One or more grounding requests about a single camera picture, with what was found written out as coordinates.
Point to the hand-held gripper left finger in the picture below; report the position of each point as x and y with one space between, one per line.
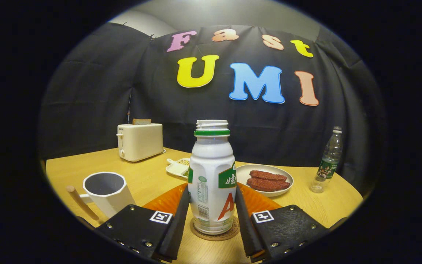
176 231

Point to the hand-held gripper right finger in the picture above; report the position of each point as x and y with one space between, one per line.
245 231

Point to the round cork coaster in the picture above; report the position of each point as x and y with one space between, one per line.
214 237

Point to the white juice bottle green label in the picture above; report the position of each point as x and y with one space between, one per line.
211 161

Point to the clear plastic water bottle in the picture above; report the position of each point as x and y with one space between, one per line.
328 168

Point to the red meat slice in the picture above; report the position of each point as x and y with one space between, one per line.
266 184
266 175

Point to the white round plate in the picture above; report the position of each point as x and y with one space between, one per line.
244 172

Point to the white divided dish with beans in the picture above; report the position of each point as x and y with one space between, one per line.
176 168

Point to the wooden table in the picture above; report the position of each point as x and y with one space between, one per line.
306 209

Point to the cream toaster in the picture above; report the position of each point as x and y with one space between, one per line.
141 143

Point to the bread slice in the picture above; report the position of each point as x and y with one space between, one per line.
141 121

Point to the black backdrop cloth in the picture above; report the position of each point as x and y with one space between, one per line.
86 102

